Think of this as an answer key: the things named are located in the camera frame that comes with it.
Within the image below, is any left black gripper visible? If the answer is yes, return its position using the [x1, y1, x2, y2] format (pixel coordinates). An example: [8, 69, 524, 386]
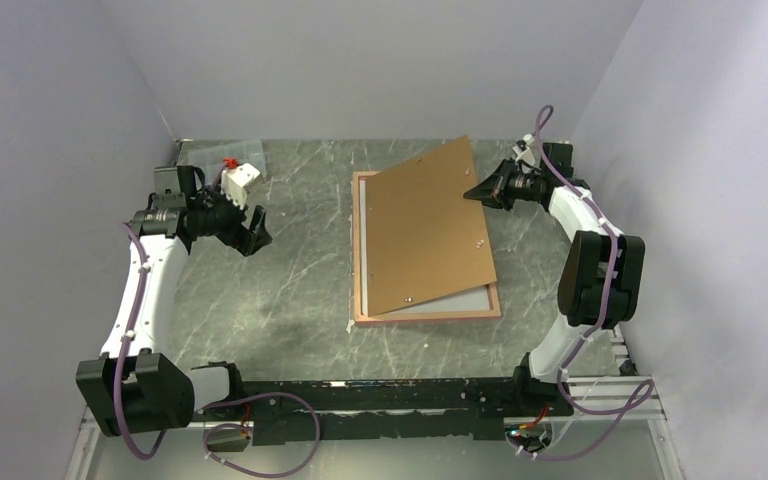
[189, 176, 272, 256]

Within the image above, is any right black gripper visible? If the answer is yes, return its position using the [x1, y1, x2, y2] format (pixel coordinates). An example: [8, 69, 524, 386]
[464, 157, 544, 212]

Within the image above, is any pink wooden picture frame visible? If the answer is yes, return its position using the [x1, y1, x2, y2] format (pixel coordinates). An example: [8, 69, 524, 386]
[346, 170, 503, 329]

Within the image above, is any blue sky ocean photo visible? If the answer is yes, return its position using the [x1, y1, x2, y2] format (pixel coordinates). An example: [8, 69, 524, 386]
[356, 178, 497, 316]

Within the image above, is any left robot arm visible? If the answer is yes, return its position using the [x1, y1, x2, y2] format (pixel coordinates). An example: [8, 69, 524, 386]
[76, 160, 272, 437]

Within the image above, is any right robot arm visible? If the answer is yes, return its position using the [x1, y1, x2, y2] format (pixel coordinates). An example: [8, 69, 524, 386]
[463, 136, 645, 415]

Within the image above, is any clear plastic organizer box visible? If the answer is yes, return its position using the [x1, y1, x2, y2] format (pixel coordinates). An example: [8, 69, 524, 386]
[178, 140, 267, 181]

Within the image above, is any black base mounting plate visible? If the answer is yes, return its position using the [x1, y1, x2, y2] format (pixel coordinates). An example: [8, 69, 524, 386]
[194, 376, 573, 446]

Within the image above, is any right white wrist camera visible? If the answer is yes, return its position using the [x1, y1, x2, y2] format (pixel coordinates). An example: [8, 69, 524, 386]
[512, 134, 539, 168]

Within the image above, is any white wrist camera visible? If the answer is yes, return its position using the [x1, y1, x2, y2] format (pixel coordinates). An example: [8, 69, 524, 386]
[512, 134, 539, 168]
[219, 157, 262, 210]

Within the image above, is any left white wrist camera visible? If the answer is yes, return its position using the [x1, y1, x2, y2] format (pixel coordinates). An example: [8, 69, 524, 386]
[219, 157, 262, 210]

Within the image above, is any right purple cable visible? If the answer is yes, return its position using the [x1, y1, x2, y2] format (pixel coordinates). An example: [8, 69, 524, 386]
[506, 104, 655, 463]

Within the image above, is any aluminium extrusion rail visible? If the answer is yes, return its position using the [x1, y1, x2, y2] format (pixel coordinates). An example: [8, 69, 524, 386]
[65, 376, 683, 479]

